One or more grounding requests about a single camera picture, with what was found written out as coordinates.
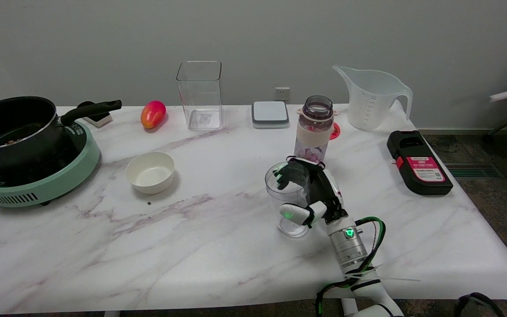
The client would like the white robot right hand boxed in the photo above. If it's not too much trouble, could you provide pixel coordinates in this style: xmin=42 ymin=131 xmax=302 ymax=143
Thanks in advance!
xmin=273 ymin=156 xmax=349 ymax=228

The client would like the clear square plastic container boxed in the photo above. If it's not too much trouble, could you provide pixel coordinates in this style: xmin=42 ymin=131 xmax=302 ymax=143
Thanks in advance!
xmin=176 ymin=61 xmax=225 ymax=131

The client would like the red yellow mango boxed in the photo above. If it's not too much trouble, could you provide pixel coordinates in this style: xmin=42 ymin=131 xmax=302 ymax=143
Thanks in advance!
xmin=140 ymin=100 xmax=167 ymax=129

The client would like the black and white small device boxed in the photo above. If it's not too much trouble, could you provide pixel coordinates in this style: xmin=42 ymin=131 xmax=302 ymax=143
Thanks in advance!
xmin=77 ymin=101 xmax=113 ymax=128

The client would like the green induction cooker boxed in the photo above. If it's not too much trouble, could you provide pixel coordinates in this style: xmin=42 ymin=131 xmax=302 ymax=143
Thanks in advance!
xmin=0 ymin=120 xmax=101 ymax=208

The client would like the green and black robot cable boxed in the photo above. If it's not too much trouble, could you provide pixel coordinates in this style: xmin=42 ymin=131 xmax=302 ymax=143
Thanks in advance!
xmin=315 ymin=216 xmax=387 ymax=317

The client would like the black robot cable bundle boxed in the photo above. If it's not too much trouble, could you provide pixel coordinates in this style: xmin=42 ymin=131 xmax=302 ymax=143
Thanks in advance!
xmin=453 ymin=292 xmax=506 ymax=317

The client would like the white grey kitchen scale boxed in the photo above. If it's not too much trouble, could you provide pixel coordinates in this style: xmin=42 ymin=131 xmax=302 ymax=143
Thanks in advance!
xmin=251 ymin=101 xmax=290 ymax=129

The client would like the black box with red label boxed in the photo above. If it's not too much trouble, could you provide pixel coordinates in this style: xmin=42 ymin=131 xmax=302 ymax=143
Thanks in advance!
xmin=386 ymin=130 xmax=454 ymax=196

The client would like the floor vent grille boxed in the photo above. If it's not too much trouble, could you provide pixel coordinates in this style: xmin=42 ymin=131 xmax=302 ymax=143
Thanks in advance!
xmin=445 ymin=162 xmax=504 ymax=178

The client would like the large clear measuring jug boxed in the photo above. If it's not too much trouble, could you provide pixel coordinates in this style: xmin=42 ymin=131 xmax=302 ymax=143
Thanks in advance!
xmin=332 ymin=65 xmax=413 ymax=132

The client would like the small clear measuring cup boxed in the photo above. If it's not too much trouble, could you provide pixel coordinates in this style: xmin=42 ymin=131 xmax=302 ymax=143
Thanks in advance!
xmin=265 ymin=161 xmax=312 ymax=239

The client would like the white round bowl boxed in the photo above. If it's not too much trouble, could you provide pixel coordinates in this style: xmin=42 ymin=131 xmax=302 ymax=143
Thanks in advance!
xmin=125 ymin=151 xmax=175 ymax=195

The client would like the purple bottle with pink pieces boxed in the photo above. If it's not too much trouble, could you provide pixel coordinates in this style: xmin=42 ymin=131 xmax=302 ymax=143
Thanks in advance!
xmin=294 ymin=95 xmax=338 ymax=164

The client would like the black cooking pot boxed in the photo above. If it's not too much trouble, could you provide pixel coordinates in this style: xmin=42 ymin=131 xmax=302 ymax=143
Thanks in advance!
xmin=0 ymin=96 xmax=122 ymax=171

